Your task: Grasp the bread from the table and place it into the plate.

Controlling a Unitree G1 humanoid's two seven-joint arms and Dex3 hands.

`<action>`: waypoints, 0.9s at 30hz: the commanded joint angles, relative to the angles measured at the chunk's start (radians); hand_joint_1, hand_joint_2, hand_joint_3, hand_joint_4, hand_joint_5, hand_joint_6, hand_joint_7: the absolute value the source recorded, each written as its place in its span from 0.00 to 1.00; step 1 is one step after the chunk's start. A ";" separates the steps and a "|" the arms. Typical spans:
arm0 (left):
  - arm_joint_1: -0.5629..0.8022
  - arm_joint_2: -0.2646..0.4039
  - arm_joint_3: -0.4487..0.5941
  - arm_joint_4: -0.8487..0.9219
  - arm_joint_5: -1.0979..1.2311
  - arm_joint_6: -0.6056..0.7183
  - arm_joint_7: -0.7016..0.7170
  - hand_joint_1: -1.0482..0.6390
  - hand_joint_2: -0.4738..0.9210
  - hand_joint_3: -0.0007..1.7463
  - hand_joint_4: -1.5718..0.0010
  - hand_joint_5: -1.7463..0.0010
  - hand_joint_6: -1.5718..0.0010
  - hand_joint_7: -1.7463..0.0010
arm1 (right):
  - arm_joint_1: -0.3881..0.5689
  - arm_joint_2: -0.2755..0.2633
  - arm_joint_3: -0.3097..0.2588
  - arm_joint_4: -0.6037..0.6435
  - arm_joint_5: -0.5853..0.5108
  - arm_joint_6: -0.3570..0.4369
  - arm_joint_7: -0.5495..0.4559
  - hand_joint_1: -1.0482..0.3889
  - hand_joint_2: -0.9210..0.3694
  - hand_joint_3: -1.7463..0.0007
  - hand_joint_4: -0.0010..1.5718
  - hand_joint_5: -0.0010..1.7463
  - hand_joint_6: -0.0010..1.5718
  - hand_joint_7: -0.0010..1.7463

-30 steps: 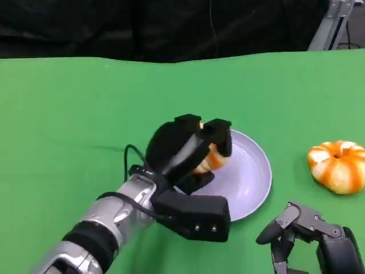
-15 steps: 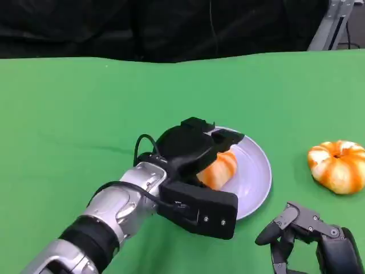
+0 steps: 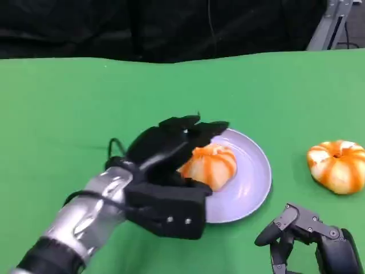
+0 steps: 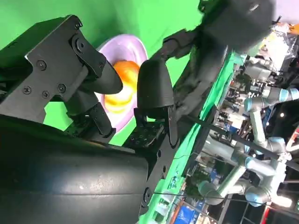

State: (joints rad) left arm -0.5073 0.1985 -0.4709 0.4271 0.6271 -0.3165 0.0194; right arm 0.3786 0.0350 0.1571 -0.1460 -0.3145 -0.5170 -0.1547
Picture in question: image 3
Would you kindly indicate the lilac plate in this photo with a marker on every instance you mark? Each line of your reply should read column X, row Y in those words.
column 245, row 177

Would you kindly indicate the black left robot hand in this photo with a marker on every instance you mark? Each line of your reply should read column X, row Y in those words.
column 159, row 148

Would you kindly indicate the orange and white toy bread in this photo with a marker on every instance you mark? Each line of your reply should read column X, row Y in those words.
column 211, row 168
column 336, row 171

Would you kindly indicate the green table cloth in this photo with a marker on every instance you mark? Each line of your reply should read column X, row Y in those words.
column 71, row 100

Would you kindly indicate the grey metal frame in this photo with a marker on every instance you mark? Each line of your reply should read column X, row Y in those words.
column 325, row 28

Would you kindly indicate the black curtain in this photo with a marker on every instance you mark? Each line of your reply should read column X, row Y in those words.
column 114, row 25

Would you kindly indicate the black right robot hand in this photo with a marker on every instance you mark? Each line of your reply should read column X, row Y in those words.
column 333, row 248

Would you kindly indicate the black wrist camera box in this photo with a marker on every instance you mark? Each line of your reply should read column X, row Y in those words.
column 171, row 208

